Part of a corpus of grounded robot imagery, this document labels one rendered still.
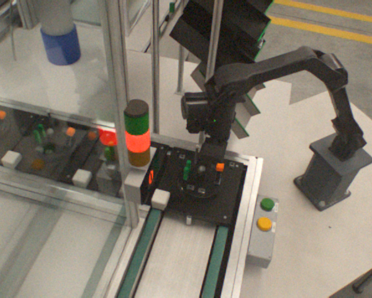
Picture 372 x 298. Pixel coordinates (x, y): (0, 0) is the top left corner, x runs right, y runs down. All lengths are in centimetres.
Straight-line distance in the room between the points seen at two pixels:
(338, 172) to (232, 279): 45
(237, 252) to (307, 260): 25
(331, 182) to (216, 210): 38
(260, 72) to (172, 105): 76
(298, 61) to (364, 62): 295
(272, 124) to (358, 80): 207
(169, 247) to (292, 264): 38
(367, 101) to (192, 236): 247
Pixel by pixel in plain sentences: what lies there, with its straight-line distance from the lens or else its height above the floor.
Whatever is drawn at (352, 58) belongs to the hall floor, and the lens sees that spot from 381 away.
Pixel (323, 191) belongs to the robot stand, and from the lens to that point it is 128.
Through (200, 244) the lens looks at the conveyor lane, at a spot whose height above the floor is 92.
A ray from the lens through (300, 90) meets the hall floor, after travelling 320.
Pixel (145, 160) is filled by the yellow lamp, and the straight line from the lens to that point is 80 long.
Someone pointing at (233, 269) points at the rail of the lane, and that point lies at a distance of 104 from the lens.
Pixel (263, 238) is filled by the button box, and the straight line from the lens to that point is 110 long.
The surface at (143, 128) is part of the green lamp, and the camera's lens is 73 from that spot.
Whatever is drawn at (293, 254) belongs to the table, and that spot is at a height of 86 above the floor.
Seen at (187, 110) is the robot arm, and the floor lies 132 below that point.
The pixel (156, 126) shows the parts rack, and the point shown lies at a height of 97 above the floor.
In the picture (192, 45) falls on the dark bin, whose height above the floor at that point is 130.
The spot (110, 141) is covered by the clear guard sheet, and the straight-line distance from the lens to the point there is 72.
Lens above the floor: 190
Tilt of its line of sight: 49 degrees down
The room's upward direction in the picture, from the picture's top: 4 degrees clockwise
